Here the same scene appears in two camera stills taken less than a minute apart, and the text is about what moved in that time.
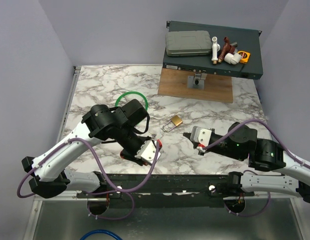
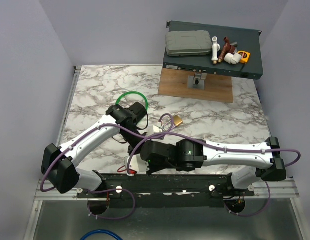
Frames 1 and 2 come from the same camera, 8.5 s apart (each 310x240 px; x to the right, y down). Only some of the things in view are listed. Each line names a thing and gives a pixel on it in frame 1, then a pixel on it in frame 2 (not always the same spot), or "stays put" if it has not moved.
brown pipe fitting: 227,48 stays put
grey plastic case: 188,43 stays put
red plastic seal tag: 121,154 to 121,171
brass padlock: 176,120 stays put
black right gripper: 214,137 to 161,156
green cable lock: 116,102 stays put
